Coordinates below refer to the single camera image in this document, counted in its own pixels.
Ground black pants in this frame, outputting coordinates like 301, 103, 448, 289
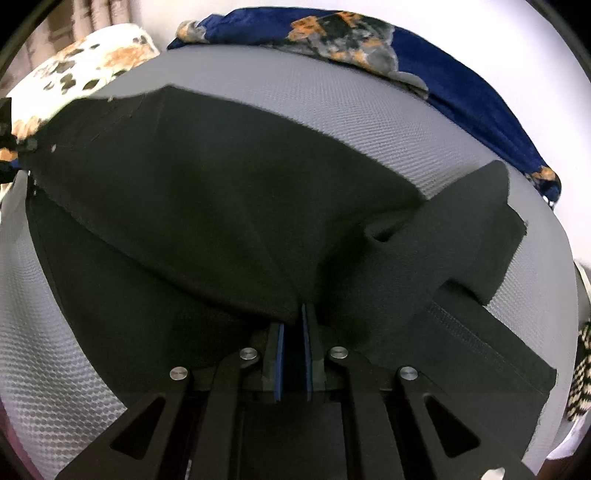
18, 84, 558, 462

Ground grey mesh mattress cover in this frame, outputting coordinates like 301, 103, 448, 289
1, 46, 579, 479

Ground black white striped cloth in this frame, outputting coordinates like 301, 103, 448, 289
566, 321, 590, 422

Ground blue floral blanket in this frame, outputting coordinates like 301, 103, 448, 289
168, 6, 562, 205

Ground white floral pillow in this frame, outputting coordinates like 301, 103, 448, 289
7, 23, 159, 139

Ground beige curtain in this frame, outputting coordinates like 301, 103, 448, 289
1, 0, 132, 97

